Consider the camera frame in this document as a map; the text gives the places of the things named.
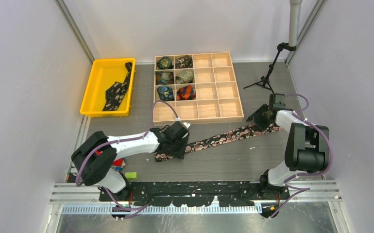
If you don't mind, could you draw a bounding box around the pink floral black tie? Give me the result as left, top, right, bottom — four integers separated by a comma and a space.
154, 124, 284, 162

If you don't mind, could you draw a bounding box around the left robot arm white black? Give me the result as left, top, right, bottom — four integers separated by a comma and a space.
71, 121, 190, 201

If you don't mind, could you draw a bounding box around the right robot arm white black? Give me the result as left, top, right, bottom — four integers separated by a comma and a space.
247, 93, 331, 199

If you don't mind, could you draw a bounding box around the black mini tripod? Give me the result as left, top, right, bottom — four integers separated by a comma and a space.
244, 42, 297, 94

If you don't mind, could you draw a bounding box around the blue paisley rolled tie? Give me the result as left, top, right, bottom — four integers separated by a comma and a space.
156, 85, 175, 101

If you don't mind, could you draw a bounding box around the orange navy striped rolled tie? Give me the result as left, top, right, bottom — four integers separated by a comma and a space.
176, 85, 196, 101

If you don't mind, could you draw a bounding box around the green block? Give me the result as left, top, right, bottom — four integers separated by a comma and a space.
124, 172, 138, 179

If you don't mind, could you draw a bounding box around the wooden compartment tray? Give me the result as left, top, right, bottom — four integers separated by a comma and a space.
153, 52, 244, 125

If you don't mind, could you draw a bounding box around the red toy truck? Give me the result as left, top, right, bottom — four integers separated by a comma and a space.
111, 158, 126, 171

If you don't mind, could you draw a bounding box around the teal brown rolled tie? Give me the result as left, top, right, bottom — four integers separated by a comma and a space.
155, 71, 174, 85

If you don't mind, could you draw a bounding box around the olive paisley rolled tie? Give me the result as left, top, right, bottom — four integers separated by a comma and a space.
175, 69, 194, 84

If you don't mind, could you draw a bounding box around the black patterned tie in bin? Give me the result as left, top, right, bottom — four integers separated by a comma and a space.
103, 62, 133, 111

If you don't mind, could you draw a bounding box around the dark green rolled tie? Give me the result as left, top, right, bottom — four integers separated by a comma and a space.
156, 56, 173, 70

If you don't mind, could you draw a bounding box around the dark brown floral rolled tie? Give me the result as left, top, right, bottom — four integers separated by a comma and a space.
174, 55, 193, 69

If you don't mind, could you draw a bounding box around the yellow plastic bin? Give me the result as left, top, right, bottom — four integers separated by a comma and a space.
80, 58, 136, 117

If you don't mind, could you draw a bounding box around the grey vertical pole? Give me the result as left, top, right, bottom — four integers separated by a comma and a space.
288, 0, 303, 48

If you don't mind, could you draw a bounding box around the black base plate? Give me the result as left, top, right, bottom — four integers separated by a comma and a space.
99, 181, 289, 207

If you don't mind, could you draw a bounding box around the aluminium rail frame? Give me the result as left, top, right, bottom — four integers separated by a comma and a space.
50, 180, 342, 217

